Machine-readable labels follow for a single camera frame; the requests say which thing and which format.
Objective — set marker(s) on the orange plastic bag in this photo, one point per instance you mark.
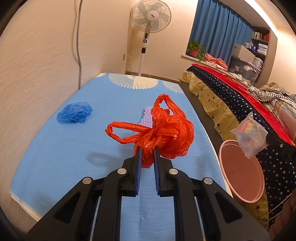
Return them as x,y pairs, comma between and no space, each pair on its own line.
171,132

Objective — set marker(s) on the right hand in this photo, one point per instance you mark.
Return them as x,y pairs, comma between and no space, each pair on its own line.
284,224

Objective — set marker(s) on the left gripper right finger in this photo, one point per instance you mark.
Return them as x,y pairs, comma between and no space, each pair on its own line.
203,210

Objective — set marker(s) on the potted green plant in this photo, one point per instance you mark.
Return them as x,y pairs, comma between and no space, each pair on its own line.
195,50

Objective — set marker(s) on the navy star bedspread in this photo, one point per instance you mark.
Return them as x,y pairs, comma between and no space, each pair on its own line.
279,177

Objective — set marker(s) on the pink plastic bucket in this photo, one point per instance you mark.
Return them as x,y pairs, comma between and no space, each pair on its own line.
244,176

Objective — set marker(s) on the clear storage bin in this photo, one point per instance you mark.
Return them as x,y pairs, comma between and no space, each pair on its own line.
244,70

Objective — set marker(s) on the pink clothes pile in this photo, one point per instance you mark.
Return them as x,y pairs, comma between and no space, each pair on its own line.
218,62

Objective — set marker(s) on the red blanket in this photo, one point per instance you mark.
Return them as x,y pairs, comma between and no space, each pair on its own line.
239,101

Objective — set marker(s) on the beige star bed sheet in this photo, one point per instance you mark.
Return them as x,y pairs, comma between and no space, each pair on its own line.
225,121

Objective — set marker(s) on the clear plastic bag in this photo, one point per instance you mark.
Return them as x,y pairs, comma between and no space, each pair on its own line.
251,136

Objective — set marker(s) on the striped garment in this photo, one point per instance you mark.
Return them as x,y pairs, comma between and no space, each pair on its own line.
265,95

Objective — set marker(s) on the blue curtain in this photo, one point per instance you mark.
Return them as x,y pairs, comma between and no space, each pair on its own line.
218,28

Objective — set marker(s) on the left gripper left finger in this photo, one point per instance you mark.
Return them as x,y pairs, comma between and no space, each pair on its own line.
91,210

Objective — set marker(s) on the white storage box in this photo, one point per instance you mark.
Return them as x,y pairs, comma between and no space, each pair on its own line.
242,53

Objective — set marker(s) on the blue plastic bag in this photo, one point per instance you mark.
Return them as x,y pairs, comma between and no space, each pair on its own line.
75,113

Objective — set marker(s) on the plaid quilt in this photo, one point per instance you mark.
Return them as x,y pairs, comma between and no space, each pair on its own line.
283,109

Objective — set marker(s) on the wooden bookshelf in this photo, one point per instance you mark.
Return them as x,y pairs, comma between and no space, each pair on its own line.
264,43

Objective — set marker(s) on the white standing fan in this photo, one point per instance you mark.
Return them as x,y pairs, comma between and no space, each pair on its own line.
149,17

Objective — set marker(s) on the blue patterned table mat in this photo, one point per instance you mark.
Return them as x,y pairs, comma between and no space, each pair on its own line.
61,155

